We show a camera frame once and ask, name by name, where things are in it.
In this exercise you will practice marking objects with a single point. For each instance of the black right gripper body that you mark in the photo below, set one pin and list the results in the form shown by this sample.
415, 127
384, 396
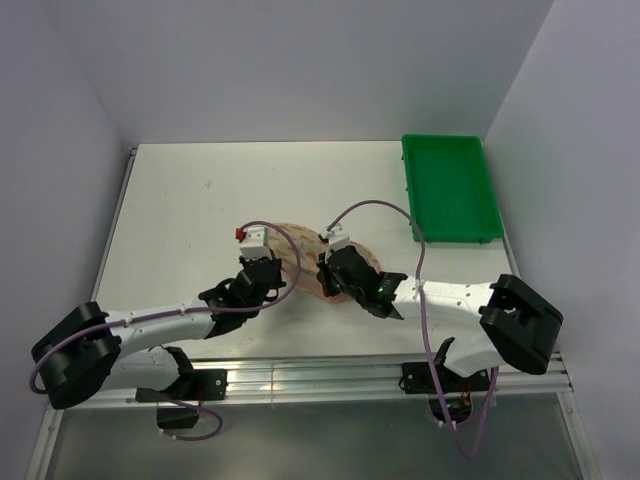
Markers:
331, 283

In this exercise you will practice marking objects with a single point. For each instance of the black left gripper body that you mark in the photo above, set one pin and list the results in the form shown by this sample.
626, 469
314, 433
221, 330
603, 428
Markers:
277, 282

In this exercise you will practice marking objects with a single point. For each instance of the floral pink mesh laundry bag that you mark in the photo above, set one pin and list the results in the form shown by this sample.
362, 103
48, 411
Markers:
310, 248

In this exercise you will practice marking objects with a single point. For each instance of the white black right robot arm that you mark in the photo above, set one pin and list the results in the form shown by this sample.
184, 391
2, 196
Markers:
507, 321

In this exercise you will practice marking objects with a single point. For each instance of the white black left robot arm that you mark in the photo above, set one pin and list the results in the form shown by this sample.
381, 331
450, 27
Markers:
91, 349

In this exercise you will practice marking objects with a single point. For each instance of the green plastic tray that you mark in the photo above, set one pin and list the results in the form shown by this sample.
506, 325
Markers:
450, 192

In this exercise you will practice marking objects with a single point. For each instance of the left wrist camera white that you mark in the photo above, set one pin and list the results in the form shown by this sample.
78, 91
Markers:
253, 242

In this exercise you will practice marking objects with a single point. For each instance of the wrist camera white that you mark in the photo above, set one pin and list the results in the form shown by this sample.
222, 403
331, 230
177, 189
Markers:
335, 237
253, 242

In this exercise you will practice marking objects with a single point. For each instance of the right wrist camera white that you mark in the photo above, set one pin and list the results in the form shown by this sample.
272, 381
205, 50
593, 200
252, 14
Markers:
335, 237

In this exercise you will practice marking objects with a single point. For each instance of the aluminium table frame rail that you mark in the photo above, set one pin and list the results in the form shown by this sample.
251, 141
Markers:
173, 238

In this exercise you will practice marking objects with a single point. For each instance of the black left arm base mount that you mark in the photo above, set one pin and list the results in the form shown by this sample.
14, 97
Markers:
182, 405

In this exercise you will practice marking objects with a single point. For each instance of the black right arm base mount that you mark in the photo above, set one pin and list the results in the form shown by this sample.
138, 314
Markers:
416, 379

